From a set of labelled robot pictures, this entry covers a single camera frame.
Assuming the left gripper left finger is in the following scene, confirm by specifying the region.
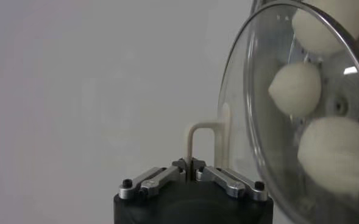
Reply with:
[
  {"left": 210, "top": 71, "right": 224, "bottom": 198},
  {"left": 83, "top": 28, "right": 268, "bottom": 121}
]
[{"left": 118, "top": 158, "right": 192, "bottom": 201}]

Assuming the perforated steel steamer basket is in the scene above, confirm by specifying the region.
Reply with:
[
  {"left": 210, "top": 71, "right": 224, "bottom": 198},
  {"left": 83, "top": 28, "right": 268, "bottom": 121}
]
[{"left": 243, "top": 0, "right": 359, "bottom": 224}]

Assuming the white steamed baozi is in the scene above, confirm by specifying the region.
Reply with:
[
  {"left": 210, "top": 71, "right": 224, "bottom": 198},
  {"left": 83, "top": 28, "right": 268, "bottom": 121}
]
[
  {"left": 297, "top": 116, "right": 359, "bottom": 195},
  {"left": 291, "top": 0, "right": 359, "bottom": 56},
  {"left": 268, "top": 62, "right": 322, "bottom": 118}
]

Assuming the glass lid with cream handle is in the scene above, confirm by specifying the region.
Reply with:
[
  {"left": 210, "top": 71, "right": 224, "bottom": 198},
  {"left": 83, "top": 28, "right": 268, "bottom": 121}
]
[{"left": 185, "top": 0, "right": 359, "bottom": 224}]

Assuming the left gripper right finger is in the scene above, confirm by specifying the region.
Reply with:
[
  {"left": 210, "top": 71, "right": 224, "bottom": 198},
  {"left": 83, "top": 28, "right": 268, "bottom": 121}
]
[{"left": 191, "top": 158, "right": 269, "bottom": 202}]

